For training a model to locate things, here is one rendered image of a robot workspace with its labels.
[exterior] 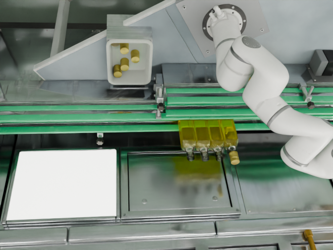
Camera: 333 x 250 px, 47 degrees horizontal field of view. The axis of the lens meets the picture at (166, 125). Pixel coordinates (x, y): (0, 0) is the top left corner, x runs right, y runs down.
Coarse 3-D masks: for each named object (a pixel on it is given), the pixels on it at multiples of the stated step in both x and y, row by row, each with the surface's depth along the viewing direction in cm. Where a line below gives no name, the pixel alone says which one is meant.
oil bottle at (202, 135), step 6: (198, 120) 161; (204, 120) 161; (198, 126) 159; (204, 126) 159; (198, 132) 157; (204, 132) 157; (198, 138) 155; (204, 138) 155; (198, 144) 154; (204, 144) 154; (198, 150) 156
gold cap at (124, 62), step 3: (120, 60) 157; (123, 60) 156; (126, 60) 156; (120, 63) 156; (123, 63) 155; (126, 63) 155; (120, 66) 155; (123, 66) 155; (126, 66) 155; (123, 69) 156; (126, 69) 156
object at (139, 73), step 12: (108, 48) 144; (132, 48) 154; (144, 48) 154; (108, 60) 148; (144, 60) 159; (108, 72) 153; (132, 72) 162; (144, 72) 162; (120, 84) 158; (132, 84) 159; (144, 84) 160
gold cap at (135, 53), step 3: (132, 51) 154; (135, 51) 153; (138, 51) 154; (132, 54) 153; (135, 54) 152; (138, 54) 153; (132, 57) 152; (135, 57) 152; (138, 57) 152; (132, 60) 153; (135, 60) 153; (138, 60) 153
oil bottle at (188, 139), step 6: (180, 120) 160; (186, 120) 160; (192, 120) 160; (180, 126) 158; (186, 126) 158; (192, 126) 158; (180, 132) 158; (186, 132) 156; (192, 132) 156; (180, 138) 158; (186, 138) 154; (192, 138) 154; (186, 144) 152; (192, 144) 153
